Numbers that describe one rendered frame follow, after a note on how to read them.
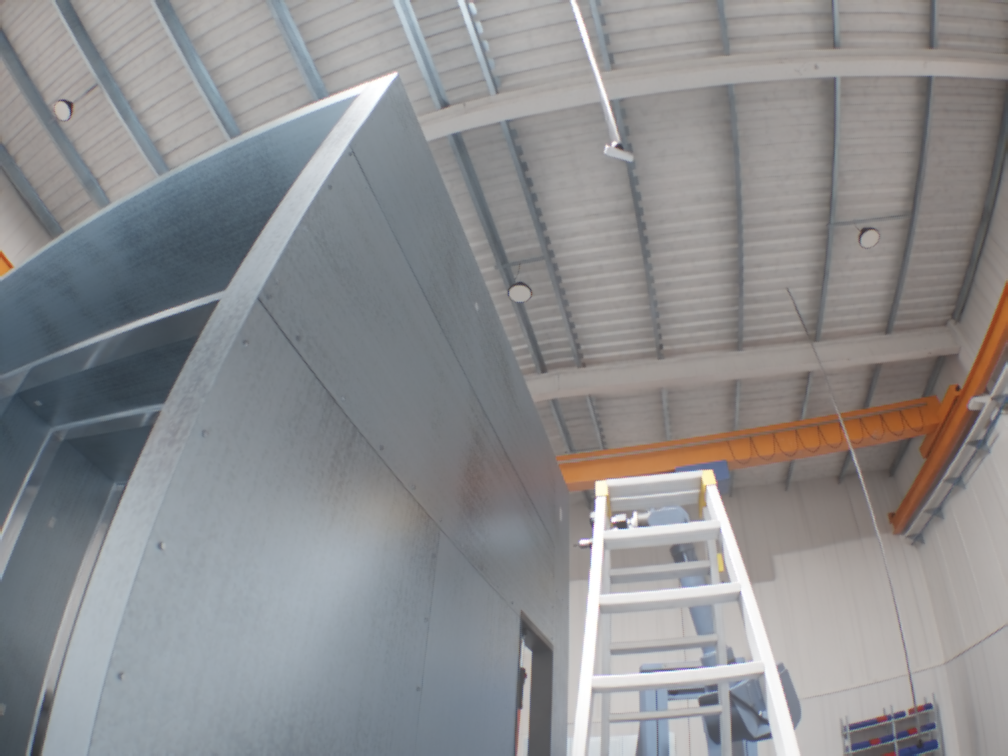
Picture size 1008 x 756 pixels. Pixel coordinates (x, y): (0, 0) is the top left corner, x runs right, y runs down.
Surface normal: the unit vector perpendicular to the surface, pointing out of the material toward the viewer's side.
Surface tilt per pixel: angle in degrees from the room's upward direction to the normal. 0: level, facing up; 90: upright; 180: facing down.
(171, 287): 180
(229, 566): 90
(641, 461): 90
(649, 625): 90
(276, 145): 180
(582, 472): 90
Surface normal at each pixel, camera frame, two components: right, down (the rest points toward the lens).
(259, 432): 0.96, -0.15
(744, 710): 0.34, -0.69
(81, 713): -0.29, -0.65
